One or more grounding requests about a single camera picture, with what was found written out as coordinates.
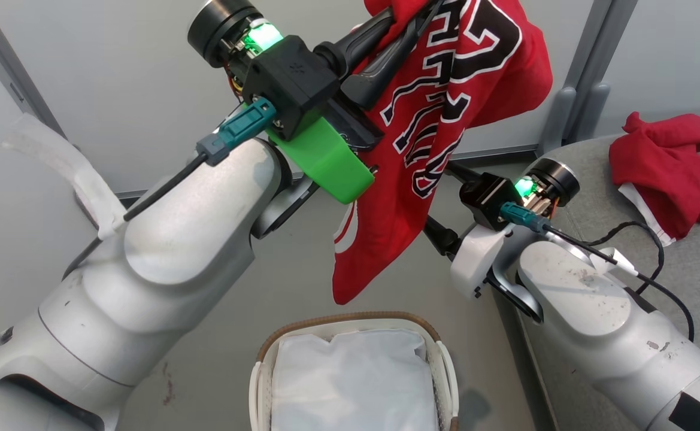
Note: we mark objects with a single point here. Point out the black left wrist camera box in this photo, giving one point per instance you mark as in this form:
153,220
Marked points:
293,75

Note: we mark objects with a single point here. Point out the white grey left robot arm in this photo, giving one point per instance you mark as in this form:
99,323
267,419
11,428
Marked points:
146,269

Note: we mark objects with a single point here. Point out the white laundry basket brown rim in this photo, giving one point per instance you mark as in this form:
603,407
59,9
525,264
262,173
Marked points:
350,316

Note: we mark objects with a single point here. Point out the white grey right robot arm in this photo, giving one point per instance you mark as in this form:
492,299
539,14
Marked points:
595,323

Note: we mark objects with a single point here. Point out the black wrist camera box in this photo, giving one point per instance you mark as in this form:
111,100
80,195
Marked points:
293,75
486,197

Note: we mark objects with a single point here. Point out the grey metal partition post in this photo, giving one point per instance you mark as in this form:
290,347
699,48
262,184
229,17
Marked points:
565,114
8,72
595,102

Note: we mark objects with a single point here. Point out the red basketball jersey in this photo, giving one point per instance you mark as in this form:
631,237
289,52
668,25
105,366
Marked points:
385,239

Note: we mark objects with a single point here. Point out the red shorts with white trim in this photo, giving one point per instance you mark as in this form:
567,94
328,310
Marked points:
667,161

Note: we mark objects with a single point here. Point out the white basket liner cloth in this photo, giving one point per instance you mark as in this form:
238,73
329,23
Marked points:
355,383

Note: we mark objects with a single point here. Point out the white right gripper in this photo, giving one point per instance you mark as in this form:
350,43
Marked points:
475,257

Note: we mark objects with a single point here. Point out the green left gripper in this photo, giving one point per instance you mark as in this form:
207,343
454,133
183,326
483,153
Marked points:
326,158

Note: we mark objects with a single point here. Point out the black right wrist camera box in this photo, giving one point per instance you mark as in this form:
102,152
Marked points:
486,197

